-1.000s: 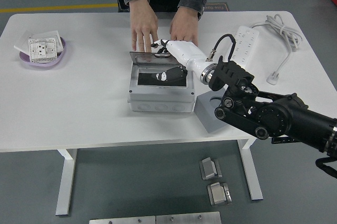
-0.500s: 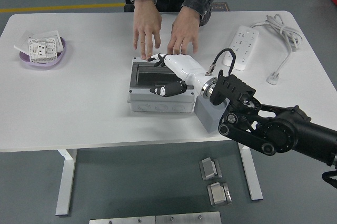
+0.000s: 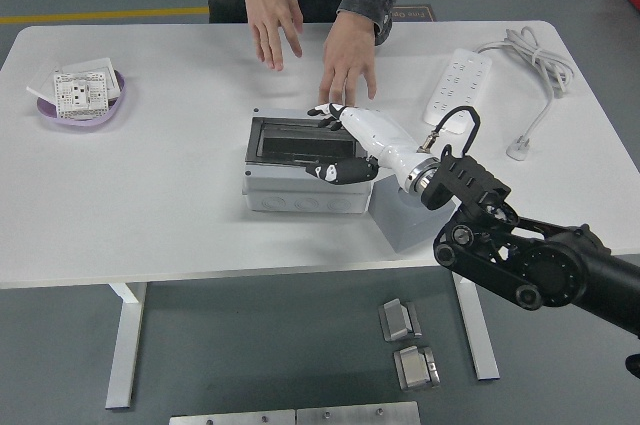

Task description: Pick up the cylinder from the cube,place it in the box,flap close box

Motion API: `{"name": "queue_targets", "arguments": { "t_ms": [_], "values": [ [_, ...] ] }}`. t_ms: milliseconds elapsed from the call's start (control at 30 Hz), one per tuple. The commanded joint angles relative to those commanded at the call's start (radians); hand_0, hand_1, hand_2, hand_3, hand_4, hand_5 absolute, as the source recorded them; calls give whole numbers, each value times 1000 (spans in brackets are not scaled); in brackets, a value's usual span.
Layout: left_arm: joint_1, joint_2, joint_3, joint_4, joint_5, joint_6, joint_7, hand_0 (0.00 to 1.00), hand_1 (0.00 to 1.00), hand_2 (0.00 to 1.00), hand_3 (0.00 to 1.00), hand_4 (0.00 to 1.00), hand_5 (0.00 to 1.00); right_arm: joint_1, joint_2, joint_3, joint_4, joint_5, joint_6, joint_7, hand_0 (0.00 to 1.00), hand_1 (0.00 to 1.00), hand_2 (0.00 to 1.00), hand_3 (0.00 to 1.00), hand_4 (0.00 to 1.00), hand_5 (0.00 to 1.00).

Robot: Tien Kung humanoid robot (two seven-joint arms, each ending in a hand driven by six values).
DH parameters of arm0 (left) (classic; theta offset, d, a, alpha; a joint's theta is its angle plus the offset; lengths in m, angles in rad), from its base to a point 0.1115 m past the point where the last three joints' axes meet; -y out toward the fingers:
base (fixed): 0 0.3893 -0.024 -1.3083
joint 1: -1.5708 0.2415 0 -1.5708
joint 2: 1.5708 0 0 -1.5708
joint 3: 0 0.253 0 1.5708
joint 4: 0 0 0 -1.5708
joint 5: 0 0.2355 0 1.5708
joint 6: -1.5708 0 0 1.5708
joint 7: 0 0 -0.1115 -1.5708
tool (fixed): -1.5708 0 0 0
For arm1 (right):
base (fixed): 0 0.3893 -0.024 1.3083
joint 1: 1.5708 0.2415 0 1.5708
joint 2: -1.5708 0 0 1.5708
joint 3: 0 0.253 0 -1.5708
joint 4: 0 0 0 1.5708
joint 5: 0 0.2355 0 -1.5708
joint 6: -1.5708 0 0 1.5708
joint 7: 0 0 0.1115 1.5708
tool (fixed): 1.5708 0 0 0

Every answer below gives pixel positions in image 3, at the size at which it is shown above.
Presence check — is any purple bowl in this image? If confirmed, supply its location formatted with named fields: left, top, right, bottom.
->
left=35, top=69, right=129, bottom=127

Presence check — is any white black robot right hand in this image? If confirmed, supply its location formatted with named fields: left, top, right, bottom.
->
left=305, top=102, right=440, bottom=192

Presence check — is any white power strip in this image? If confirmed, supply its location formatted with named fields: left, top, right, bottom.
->
left=423, top=47, right=495, bottom=135

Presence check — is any long metal plate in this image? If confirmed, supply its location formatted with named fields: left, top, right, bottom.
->
left=168, top=409, right=297, bottom=425

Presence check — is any person's right hand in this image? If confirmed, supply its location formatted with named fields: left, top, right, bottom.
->
left=244, top=0, right=305, bottom=72

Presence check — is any large metal block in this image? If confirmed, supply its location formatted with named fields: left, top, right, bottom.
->
left=393, top=344, right=442, bottom=391

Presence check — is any white right table leg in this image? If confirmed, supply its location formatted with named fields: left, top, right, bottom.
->
left=451, top=272, right=501, bottom=381

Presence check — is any white power cord with plug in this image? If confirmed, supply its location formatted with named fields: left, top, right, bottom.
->
left=473, top=26, right=577, bottom=162

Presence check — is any small metal block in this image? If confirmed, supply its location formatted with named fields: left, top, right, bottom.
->
left=378, top=297, right=424, bottom=344

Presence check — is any small white cover plate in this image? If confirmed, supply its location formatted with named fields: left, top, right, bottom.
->
left=26, top=57, right=69, bottom=101

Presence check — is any short metal plate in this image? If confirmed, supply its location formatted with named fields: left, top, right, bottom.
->
left=295, top=400, right=421, bottom=425

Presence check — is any large white cover plate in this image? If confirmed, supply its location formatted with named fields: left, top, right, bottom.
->
left=62, top=57, right=124, bottom=99

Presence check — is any white table leg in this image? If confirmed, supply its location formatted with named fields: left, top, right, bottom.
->
left=451, top=272, right=501, bottom=381
left=105, top=280, right=149, bottom=411

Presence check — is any person's left hand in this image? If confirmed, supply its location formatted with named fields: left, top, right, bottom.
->
left=318, top=9, right=379, bottom=106

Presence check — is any grey electrical box with lid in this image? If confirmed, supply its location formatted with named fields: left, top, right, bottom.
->
left=241, top=107, right=374, bottom=215

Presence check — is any white printed socket module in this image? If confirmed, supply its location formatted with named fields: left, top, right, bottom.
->
left=52, top=69, right=112, bottom=121

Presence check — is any grey cube with round hole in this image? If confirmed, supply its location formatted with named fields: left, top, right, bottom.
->
left=368, top=172, right=457, bottom=254

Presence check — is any white left table leg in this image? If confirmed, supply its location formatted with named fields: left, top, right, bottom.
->
left=105, top=280, right=149, bottom=411

